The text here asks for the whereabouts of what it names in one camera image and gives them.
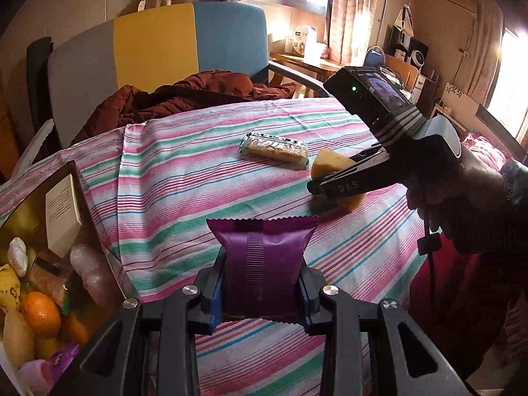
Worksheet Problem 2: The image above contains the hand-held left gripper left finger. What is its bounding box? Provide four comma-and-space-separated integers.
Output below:
49, 256, 227, 396

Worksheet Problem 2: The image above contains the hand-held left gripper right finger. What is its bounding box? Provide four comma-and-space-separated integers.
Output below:
297, 256, 471, 396

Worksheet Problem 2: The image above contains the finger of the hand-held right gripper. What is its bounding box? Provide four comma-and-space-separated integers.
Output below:
307, 150, 384, 194

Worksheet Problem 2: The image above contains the yellow sponge block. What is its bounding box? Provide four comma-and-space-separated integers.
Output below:
311, 148, 366, 213

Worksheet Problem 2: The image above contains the large purple snack packet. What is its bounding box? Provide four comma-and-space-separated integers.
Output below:
205, 215, 319, 324

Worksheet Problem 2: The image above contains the gold tin box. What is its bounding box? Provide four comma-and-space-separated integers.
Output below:
0, 160, 141, 396

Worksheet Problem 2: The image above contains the small purple snack packet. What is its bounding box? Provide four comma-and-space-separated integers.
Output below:
47, 344, 81, 370

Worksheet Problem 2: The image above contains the cereal bar packet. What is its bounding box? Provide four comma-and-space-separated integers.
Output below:
239, 132, 310, 170
29, 262, 71, 310

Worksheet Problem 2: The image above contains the orange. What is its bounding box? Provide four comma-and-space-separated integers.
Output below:
21, 291, 62, 338

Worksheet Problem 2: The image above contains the person's right hand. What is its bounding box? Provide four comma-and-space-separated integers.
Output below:
406, 136, 516, 256

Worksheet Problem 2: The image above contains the black stereo speaker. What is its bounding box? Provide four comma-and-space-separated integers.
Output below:
388, 35, 430, 71

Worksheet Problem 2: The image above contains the wooden side desk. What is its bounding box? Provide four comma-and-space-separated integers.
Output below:
270, 51, 343, 91

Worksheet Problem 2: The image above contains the white carton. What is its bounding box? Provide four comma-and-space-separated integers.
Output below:
293, 27, 316, 56

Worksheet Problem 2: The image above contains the cardboard box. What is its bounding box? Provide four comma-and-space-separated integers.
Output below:
439, 82, 479, 112

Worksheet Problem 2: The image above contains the pink patterned cloth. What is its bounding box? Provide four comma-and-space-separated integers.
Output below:
462, 132, 516, 170

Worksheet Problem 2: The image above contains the striped tablecloth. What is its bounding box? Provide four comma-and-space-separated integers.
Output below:
0, 97, 438, 396

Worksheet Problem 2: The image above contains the person's red garment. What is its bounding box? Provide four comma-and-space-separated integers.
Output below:
408, 251, 528, 380

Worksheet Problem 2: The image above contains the reddish brown jacket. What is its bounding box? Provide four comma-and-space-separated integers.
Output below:
70, 71, 298, 145

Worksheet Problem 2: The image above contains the white paper box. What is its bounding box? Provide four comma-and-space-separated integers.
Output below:
45, 173, 83, 258

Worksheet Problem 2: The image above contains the pale yellow fruit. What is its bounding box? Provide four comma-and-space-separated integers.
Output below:
2, 309, 36, 368

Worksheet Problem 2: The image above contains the small white wrapped item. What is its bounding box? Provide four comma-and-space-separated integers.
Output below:
8, 237, 29, 277

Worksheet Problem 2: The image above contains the grey yellow blue chair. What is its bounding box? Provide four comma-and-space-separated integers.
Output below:
10, 2, 331, 161

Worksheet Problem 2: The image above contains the black chair back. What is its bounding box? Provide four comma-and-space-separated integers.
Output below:
26, 37, 54, 149

